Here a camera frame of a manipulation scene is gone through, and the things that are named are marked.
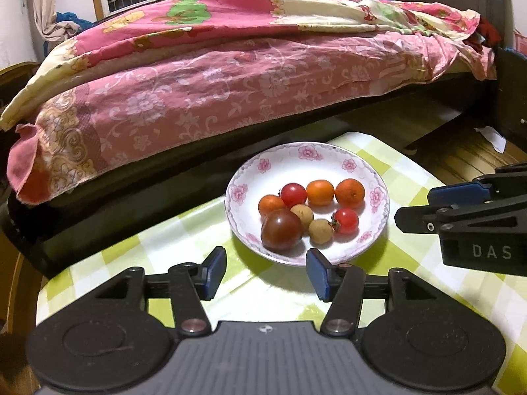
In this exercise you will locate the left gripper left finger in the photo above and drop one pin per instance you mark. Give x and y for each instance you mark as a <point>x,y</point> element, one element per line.
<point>190,284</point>

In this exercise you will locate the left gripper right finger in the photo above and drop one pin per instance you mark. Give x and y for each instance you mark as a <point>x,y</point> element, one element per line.
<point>342,286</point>

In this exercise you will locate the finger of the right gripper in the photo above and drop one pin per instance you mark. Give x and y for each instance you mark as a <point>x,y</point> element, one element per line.
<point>465,194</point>
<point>428,219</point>

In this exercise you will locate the light brown longan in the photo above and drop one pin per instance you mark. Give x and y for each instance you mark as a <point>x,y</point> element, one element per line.
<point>304,213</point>

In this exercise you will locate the dark purple tomato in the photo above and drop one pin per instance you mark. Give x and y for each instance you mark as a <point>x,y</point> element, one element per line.
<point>281,230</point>

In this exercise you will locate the orange tomato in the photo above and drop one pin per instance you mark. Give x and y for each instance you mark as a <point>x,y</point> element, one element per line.
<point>320,192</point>

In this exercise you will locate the red cherry tomato with stem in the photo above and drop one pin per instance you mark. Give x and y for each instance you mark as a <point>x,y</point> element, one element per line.
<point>293,194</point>

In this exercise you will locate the small orange mandarin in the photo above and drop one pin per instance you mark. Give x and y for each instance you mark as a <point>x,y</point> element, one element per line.
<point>270,203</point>

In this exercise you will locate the white floral plate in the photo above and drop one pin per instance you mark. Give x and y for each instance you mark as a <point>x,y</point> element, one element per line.
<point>302,163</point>

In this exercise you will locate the pink floral bed quilt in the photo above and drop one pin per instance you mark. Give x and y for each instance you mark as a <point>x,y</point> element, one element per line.
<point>174,72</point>

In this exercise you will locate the wooden cabinet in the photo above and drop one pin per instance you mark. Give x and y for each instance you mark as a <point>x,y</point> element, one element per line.
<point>14,78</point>

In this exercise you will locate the beige curtain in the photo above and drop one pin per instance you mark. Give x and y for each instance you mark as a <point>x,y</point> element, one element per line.
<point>50,29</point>

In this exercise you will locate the dark bed frame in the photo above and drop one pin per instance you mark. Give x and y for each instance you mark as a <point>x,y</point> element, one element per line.
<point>54,235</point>

